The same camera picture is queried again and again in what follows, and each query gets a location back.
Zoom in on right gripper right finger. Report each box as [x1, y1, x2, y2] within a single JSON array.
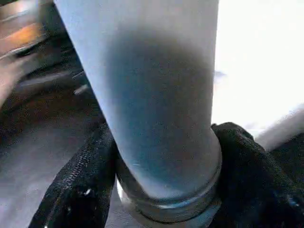
[[210, 122, 304, 228]]

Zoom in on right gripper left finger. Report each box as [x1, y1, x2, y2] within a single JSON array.
[[28, 123, 119, 228]]

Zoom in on white plastic table leg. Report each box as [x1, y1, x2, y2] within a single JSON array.
[[53, 0, 223, 224]]

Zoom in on white plastic table top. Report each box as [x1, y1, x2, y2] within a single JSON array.
[[115, 0, 304, 214]]

